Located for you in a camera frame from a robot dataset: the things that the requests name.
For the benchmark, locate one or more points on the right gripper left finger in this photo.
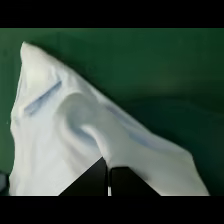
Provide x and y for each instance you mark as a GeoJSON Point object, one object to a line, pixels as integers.
{"type": "Point", "coordinates": [92, 181]}

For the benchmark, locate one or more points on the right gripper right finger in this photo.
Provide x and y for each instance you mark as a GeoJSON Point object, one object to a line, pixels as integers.
{"type": "Point", "coordinates": [128, 184]}

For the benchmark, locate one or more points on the white shirt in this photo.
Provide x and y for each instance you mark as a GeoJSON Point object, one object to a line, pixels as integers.
{"type": "Point", "coordinates": [53, 133]}

